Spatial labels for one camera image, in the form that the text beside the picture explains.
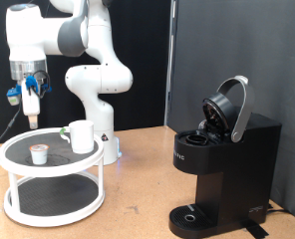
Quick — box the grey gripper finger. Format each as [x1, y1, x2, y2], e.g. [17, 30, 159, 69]
[27, 115, 39, 130]

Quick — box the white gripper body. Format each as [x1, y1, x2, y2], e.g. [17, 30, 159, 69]
[21, 79, 41, 118]

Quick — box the orange-rimmed coffee pod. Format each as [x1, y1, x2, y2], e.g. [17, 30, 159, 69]
[29, 143, 50, 166]

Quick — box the white mug green-taped handle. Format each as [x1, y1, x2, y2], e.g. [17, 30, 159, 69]
[59, 119, 96, 154]

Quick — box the black Keurig coffee machine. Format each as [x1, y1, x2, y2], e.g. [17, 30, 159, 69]
[167, 75, 283, 239]

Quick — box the white two-tier turntable shelf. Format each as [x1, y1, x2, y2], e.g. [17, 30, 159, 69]
[0, 126, 106, 228]

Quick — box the black curtain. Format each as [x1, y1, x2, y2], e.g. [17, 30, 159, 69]
[0, 0, 172, 144]

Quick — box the dark grey partition panel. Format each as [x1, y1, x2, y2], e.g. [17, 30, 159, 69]
[166, 0, 295, 225]

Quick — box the black tape strip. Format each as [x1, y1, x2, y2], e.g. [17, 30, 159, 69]
[243, 222, 270, 239]

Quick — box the white wrist camera blue mount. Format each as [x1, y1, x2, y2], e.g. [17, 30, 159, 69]
[6, 84, 23, 107]

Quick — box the blue cable clip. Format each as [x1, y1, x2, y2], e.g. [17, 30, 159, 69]
[25, 75, 52, 98]

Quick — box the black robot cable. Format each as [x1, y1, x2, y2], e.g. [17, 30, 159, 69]
[0, 69, 52, 156]

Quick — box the black power cord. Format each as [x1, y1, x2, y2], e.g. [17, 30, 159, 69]
[266, 203, 291, 215]

